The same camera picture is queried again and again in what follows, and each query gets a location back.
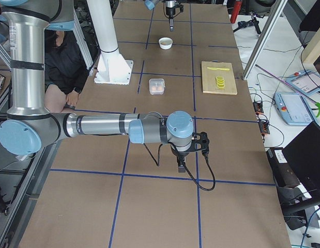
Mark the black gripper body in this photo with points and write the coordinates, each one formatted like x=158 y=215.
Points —
x=170 y=12
x=181 y=155

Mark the clear plastic egg box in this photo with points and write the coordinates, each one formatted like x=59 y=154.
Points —
x=156 y=83

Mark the black box device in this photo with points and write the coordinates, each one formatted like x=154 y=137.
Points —
x=282 y=172

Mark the white bowl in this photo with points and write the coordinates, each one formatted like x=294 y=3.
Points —
x=165 y=43

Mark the yellow plastic knife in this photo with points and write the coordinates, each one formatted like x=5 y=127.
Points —
x=216 y=68

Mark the red bottle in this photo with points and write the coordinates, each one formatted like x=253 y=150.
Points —
x=236 y=10

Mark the black tripod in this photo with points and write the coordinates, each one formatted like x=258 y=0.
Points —
x=253 y=22

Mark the wooden cutting board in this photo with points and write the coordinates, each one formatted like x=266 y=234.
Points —
x=209 y=78

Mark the orange black usb hub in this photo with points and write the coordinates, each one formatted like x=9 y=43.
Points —
x=263 y=121

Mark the seated person in black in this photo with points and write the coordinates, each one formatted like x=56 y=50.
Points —
x=65 y=71

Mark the teach pendant near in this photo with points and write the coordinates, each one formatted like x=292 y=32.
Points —
x=293 y=109

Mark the teach pendant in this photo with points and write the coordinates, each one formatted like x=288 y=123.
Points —
x=305 y=81
x=293 y=109

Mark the black monitor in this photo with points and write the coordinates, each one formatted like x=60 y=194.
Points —
x=303 y=156

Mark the teach pendant far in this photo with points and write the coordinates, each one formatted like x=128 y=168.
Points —
x=305 y=81

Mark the green tipped grabber stick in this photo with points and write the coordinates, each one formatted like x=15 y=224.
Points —
x=317 y=104

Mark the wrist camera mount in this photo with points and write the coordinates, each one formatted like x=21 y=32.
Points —
x=200 y=142
x=180 y=7

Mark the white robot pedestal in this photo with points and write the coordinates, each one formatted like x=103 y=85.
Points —
x=112 y=67

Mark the aluminium frame post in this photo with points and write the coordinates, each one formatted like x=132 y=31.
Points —
x=268 y=27

